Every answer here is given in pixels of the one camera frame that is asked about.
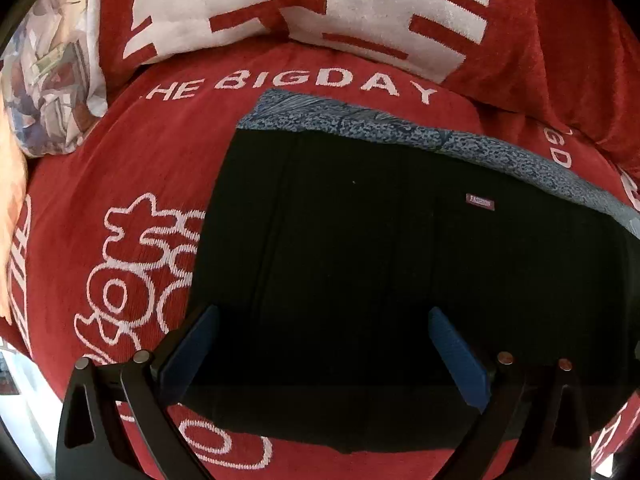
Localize red blanket with white print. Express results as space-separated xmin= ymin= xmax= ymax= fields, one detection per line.
xmin=0 ymin=42 xmax=640 ymax=480

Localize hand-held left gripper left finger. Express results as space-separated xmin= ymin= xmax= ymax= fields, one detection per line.
xmin=56 ymin=304 xmax=221 ymax=480

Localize peach coloured cloth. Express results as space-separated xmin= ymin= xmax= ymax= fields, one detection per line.
xmin=0 ymin=110 xmax=30 ymax=326

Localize white pillow with colourful print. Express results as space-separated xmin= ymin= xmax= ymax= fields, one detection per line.
xmin=0 ymin=0 xmax=110 ymax=158

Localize red pillow with white print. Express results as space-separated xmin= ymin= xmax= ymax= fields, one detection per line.
xmin=90 ymin=0 xmax=640 ymax=171

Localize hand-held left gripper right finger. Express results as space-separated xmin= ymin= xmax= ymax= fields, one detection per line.
xmin=427 ymin=306 xmax=593 ymax=480

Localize black pants with grey waistband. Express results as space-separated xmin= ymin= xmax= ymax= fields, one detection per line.
xmin=180 ymin=87 xmax=640 ymax=456

